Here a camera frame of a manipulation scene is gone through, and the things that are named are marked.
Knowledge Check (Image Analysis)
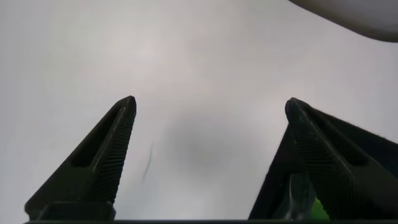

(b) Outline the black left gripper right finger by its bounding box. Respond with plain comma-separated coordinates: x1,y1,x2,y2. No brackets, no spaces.
284,97,398,220

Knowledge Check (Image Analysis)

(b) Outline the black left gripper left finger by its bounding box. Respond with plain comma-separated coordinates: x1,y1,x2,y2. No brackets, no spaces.
24,95,137,221

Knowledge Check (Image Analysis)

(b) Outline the black computer mouse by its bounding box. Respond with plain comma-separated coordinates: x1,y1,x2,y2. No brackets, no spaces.
279,172,317,220

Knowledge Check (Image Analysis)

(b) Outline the black green mouse pad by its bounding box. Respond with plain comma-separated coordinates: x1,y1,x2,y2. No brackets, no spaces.
248,107,398,220

